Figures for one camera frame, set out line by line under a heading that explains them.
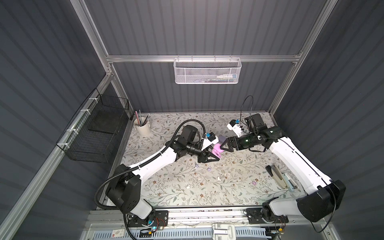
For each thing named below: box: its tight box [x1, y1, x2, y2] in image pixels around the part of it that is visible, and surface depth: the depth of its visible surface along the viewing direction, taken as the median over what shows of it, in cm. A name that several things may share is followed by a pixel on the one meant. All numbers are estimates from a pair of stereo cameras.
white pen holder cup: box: [133, 117, 152, 136], surface depth 104 cm
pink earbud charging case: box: [211, 143, 225, 158], surface depth 74 cm
